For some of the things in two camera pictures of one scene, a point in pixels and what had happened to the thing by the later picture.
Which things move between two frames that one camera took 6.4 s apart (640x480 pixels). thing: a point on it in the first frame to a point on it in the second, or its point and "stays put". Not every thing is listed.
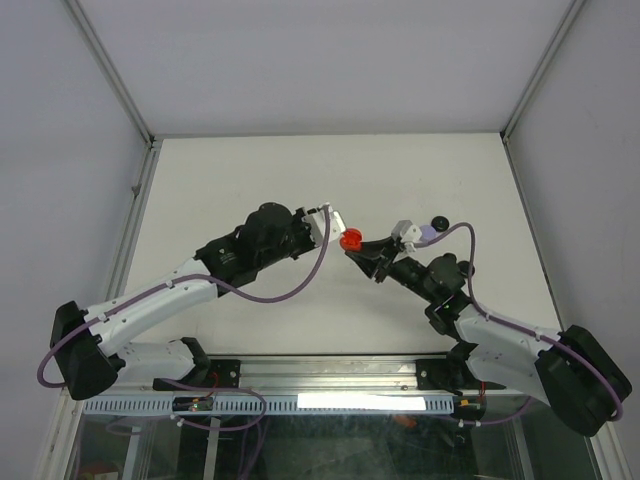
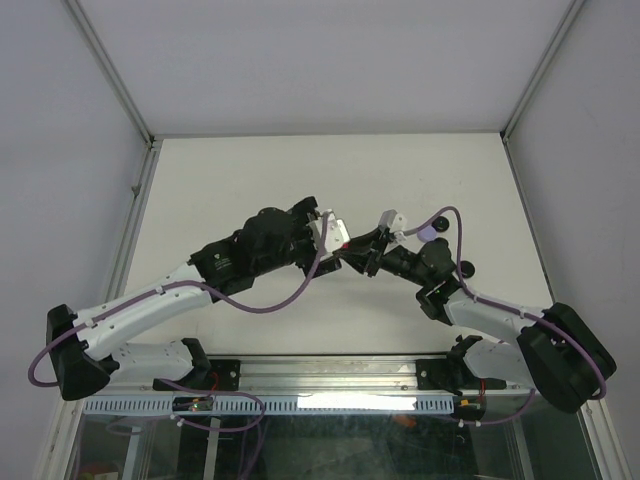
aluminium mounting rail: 312,377 stays put
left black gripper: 306,228 to 308,263
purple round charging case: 427,232 stays put
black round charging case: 440,223 stays put
